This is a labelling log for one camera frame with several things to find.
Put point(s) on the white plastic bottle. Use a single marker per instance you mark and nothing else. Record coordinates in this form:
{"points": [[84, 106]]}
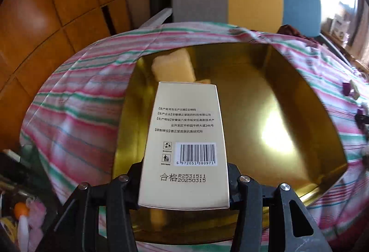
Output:
{"points": [[23, 233]]}

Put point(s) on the brown red cloth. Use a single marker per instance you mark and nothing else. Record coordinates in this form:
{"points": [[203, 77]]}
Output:
{"points": [[297, 34]]}

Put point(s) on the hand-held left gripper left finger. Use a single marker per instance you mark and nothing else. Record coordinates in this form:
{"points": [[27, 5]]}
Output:
{"points": [[134, 180]]}

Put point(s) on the orange ball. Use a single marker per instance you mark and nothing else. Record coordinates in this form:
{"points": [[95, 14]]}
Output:
{"points": [[21, 209]]}

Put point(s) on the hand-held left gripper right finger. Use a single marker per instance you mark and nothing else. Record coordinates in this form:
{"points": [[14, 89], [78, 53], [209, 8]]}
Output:
{"points": [[234, 180]]}

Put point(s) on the striped bed sheet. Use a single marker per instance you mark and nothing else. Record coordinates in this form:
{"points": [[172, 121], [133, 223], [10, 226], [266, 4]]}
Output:
{"points": [[86, 96]]}

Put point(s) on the white printed box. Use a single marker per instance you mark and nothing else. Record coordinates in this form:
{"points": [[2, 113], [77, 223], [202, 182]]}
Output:
{"points": [[340, 23]]}

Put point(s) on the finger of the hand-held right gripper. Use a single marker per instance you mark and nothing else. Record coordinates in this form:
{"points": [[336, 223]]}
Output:
{"points": [[360, 122]]}

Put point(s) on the small purple object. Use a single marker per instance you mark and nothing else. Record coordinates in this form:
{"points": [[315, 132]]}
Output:
{"points": [[347, 87]]}

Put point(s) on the yellow sponge block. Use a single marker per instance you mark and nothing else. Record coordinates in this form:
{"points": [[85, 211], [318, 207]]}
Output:
{"points": [[173, 66]]}

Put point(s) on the beige barcode carton box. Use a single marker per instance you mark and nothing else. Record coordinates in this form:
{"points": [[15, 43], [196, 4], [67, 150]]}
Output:
{"points": [[184, 125]]}

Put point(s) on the wooden wardrobe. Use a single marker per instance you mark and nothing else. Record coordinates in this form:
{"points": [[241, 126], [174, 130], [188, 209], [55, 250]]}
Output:
{"points": [[43, 24]]}

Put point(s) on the gold metal tray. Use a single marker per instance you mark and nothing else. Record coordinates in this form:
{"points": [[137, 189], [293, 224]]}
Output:
{"points": [[259, 125]]}

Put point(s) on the pink cloth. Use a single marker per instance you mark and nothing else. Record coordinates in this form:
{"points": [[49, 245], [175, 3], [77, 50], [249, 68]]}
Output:
{"points": [[37, 217]]}

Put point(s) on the wooden desk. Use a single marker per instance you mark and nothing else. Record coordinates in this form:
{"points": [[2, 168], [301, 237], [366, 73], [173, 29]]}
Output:
{"points": [[346, 44]]}

